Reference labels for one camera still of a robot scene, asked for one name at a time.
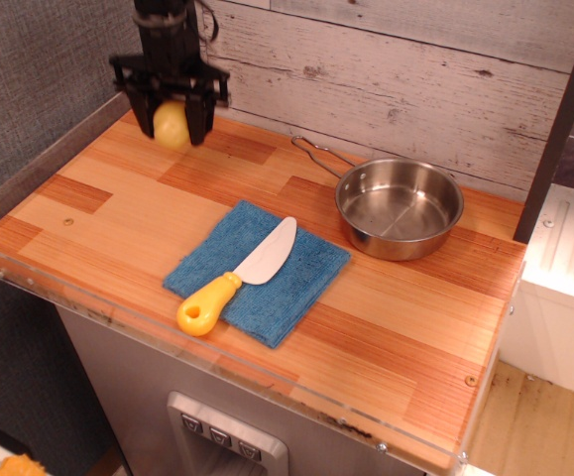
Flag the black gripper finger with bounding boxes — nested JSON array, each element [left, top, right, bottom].
[[126, 86, 161, 138], [185, 96, 215, 146]]

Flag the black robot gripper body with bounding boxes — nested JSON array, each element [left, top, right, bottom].
[[108, 0, 232, 108]]

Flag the yellow toy potato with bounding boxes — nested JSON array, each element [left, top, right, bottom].
[[153, 100, 190, 150]]

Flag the stainless steel pot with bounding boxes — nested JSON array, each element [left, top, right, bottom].
[[291, 136, 464, 262]]

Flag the blue folded cloth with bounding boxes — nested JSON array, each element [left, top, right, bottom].
[[163, 200, 351, 349]]

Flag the grey toy kitchen cabinet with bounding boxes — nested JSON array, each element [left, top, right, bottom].
[[58, 309, 422, 475]]

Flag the silver dispenser button panel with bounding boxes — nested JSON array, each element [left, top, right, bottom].
[[167, 391, 289, 475]]

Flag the orange object bottom left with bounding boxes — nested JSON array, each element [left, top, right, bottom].
[[0, 454, 48, 476]]

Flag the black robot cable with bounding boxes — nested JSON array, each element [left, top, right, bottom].
[[194, 0, 219, 49]]

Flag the yellow handled toy knife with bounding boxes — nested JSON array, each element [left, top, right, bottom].
[[176, 217, 297, 337]]

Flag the dark right shelf post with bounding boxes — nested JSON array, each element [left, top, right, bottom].
[[513, 65, 574, 244]]

